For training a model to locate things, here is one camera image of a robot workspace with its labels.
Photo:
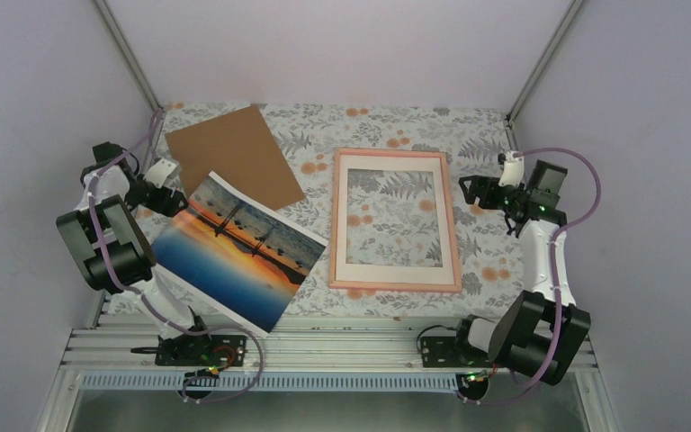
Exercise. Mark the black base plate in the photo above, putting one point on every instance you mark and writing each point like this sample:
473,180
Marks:
447,352
203,351

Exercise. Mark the white photo mat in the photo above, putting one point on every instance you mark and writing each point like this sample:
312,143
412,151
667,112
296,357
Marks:
393,162

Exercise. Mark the sunset photo print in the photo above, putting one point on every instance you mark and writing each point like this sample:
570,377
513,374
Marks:
237,255

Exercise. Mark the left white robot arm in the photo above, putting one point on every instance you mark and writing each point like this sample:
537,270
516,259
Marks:
111,251

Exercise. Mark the floral table cloth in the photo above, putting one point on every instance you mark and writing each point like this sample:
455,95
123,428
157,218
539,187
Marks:
491,261

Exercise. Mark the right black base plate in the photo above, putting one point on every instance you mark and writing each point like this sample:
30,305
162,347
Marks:
447,352

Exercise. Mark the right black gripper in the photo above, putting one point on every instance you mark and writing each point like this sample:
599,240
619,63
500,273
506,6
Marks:
477,184

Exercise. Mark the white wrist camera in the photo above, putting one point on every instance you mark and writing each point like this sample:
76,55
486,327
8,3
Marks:
161,171
513,168

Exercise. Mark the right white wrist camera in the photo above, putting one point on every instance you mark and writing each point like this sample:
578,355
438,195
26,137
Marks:
513,168

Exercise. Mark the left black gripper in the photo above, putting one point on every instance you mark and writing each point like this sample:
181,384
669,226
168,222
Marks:
171,209

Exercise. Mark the pink picture frame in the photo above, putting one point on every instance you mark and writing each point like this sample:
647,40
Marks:
394,286

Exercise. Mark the brown backing board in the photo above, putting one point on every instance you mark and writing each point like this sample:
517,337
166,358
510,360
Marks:
240,148

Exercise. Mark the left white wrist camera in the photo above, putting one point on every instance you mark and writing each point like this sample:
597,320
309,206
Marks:
161,171

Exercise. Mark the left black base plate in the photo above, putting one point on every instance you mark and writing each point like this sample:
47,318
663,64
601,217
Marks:
203,351

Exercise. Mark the blue slotted cable duct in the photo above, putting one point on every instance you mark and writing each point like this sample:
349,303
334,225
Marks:
281,382

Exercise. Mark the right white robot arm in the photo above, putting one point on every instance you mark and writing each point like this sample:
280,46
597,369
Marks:
541,332

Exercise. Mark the aluminium rail base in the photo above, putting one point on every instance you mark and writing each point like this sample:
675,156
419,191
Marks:
336,344

